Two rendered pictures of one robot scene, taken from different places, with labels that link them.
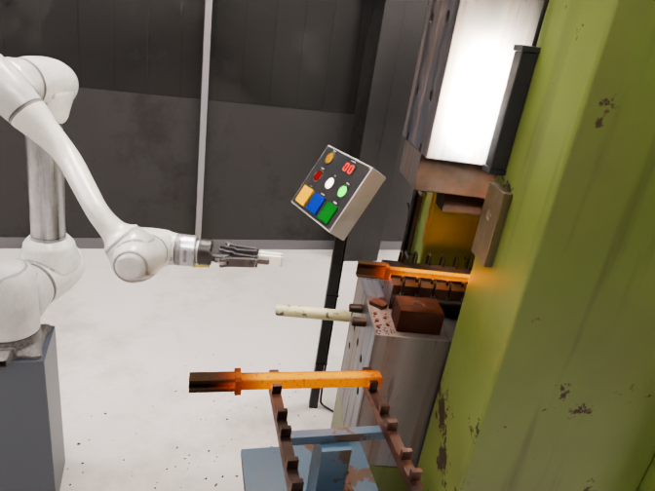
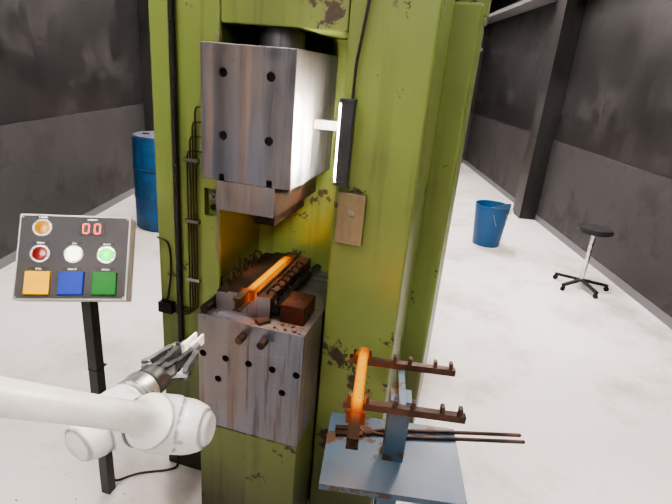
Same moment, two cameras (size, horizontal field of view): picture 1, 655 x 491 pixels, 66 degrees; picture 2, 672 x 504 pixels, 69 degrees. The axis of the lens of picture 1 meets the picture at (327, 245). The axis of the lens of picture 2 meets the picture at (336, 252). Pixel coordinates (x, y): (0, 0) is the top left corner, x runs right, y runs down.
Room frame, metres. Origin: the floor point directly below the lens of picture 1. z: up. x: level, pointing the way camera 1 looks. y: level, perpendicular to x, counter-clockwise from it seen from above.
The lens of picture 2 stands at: (0.58, 1.09, 1.72)
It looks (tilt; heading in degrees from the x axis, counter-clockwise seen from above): 20 degrees down; 291
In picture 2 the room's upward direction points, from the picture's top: 5 degrees clockwise
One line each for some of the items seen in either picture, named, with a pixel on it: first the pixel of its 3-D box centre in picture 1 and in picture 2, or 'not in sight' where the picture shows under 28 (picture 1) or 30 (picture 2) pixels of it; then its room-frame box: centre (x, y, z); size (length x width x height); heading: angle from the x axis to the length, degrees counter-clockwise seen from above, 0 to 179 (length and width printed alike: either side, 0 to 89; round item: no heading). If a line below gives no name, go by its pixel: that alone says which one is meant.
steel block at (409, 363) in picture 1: (441, 369); (279, 342); (1.35, -0.41, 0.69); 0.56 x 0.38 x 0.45; 96
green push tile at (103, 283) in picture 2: (328, 212); (104, 283); (1.78, 0.01, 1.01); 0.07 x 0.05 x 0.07; 31
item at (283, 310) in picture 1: (332, 315); not in sight; (1.71, -0.06, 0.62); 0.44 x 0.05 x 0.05; 96
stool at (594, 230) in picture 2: not in sight; (589, 258); (-0.10, -3.72, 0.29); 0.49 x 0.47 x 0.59; 102
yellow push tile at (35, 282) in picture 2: (305, 196); (37, 282); (1.95, 0.12, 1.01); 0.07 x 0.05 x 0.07; 31
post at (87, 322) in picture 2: (328, 306); (97, 381); (1.92, -0.05, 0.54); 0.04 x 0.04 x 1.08; 6
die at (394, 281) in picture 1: (452, 286); (267, 279); (1.40, -0.40, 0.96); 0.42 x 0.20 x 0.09; 96
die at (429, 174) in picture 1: (482, 171); (271, 186); (1.40, -0.40, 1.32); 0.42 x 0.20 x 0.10; 96
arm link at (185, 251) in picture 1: (188, 250); (137, 393); (1.29, 0.39, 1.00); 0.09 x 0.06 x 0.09; 6
